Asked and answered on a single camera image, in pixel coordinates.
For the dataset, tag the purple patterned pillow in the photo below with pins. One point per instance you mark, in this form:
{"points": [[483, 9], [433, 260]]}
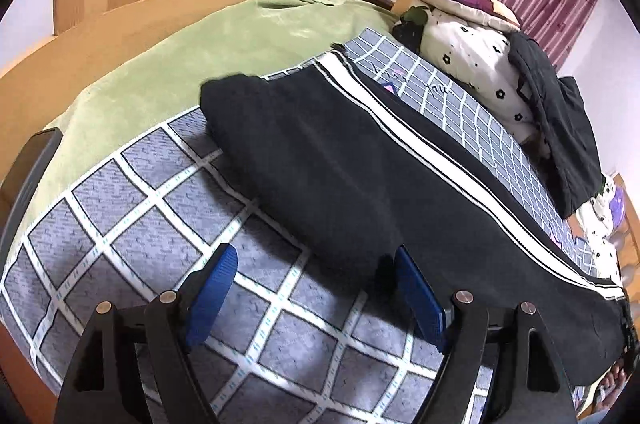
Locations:
{"points": [[488, 13]]}

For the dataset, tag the black striped sweatpants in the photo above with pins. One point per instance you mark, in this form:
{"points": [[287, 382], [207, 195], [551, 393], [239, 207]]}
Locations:
{"points": [[356, 174]]}

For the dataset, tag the black jacket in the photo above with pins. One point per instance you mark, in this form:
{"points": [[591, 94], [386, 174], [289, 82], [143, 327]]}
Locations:
{"points": [[572, 170]]}

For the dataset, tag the grey checked star blanket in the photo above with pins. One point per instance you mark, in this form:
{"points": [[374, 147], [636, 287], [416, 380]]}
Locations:
{"points": [[430, 92]]}

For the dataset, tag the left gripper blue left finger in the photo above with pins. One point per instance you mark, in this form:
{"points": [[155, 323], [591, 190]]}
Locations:
{"points": [[103, 382]]}

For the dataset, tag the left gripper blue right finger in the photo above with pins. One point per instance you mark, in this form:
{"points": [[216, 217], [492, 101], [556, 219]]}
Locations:
{"points": [[529, 383]]}

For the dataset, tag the green bed sheet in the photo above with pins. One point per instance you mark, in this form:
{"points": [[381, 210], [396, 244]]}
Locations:
{"points": [[253, 37]]}

